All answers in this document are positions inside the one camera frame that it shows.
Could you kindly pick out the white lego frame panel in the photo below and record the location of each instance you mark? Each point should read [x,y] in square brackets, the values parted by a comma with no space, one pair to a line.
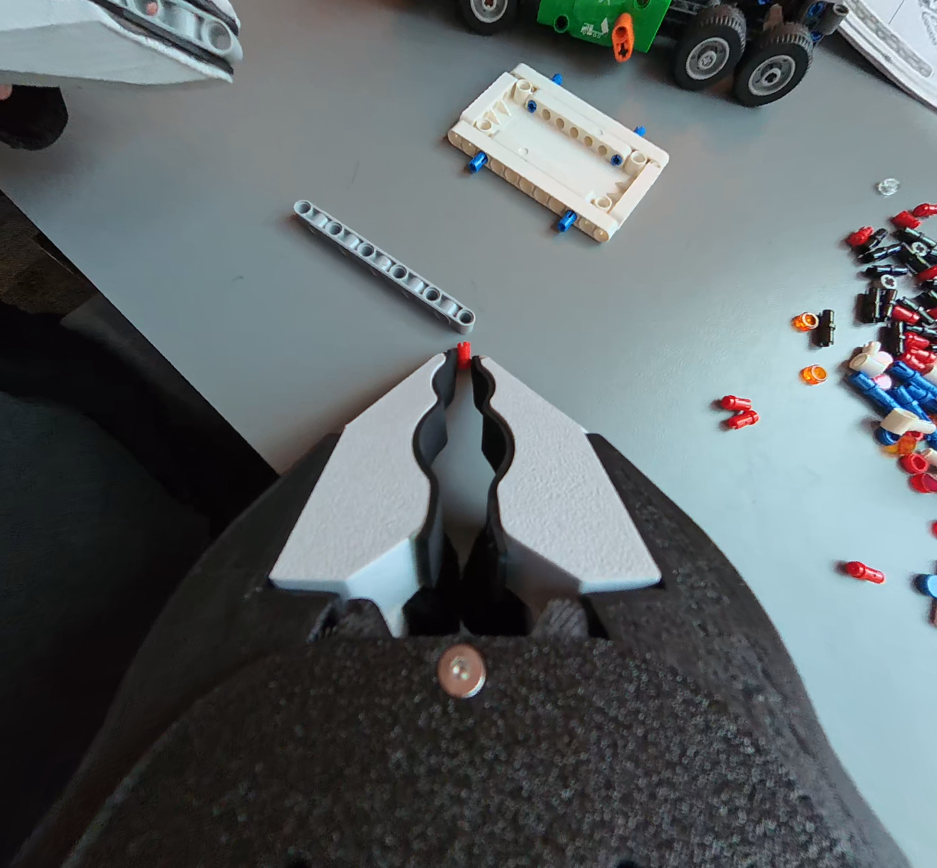
[564,158]

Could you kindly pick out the clear lego stud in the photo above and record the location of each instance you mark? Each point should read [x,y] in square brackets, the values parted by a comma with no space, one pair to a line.
[888,187]

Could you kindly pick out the person's grey trousers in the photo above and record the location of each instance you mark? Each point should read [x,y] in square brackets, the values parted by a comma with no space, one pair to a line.
[80,531]

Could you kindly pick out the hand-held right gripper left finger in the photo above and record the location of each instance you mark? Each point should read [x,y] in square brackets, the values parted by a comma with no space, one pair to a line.
[359,502]

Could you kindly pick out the black lego pin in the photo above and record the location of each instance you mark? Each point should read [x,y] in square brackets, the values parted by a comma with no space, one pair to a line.
[826,326]

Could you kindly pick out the pile of small lego pieces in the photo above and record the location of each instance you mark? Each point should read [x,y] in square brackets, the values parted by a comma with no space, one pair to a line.
[904,370]

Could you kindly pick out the orange transparent lego stud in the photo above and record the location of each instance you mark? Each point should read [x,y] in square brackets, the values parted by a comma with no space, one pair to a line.
[812,374]
[805,321]

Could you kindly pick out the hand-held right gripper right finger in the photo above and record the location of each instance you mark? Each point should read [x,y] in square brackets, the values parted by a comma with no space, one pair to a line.
[564,502]

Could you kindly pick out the red lego pin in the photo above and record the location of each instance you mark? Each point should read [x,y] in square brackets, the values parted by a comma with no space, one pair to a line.
[736,403]
[462,356]
[864,572]
[743,419]

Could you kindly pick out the instruction booklet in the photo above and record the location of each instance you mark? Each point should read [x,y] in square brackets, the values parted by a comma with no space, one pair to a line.
[893,4]

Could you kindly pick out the blue lego piece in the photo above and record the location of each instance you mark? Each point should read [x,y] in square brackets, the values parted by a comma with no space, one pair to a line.
[927,585]

